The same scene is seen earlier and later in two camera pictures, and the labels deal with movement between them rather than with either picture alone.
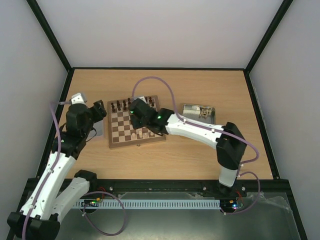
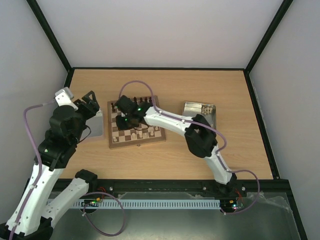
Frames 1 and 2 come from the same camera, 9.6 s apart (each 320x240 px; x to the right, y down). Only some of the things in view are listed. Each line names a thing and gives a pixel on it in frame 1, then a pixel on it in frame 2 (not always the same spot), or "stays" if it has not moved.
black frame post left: (41, 18) stays
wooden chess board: (121, 132) stays
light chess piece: (133, 136) stays
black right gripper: (136, 119) to (121, 122)
